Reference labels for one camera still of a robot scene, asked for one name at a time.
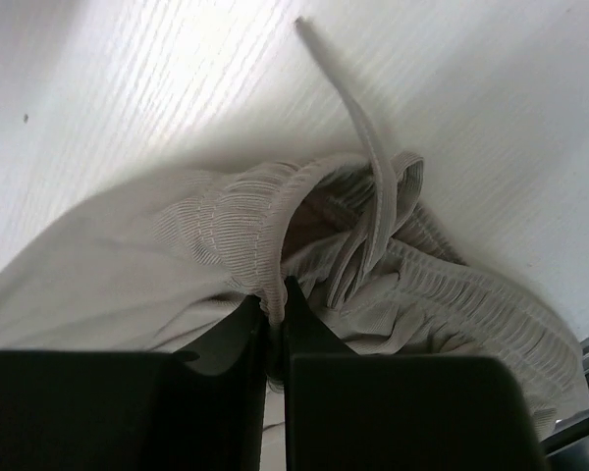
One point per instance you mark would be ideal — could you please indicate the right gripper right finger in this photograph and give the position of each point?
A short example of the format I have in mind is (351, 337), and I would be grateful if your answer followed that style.
(303, 331)

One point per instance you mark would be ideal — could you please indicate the grey trousers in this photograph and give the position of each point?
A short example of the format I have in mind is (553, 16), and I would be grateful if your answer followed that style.
(153, 262)

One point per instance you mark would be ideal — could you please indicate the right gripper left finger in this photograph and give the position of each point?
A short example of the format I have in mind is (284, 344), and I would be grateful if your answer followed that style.
(227, 365)

